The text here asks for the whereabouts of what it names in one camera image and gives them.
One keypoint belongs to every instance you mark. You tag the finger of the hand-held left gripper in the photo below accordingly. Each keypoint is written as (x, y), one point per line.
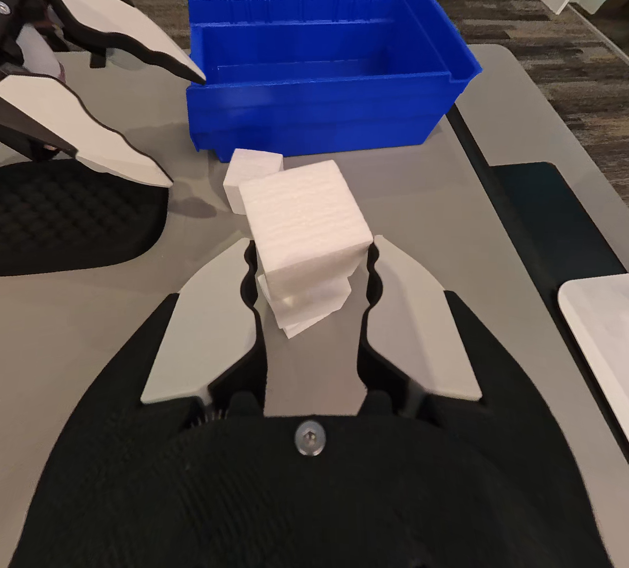
(118, 13)
(59, 106)

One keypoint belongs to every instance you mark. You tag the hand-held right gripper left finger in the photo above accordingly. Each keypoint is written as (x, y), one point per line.
(201, 327)

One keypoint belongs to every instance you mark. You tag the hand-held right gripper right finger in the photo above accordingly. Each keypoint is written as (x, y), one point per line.
(422, 327)

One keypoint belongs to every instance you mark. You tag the white hard foam cube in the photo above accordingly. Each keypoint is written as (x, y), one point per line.
(319, 300)
(250, 167)
(304, 229)
(297, 328)

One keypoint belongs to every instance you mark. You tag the wooden book stand white base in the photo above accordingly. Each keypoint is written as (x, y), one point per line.
(599, 332)

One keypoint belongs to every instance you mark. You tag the blue plastic bin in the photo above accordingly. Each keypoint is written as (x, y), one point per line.
(319, 106)

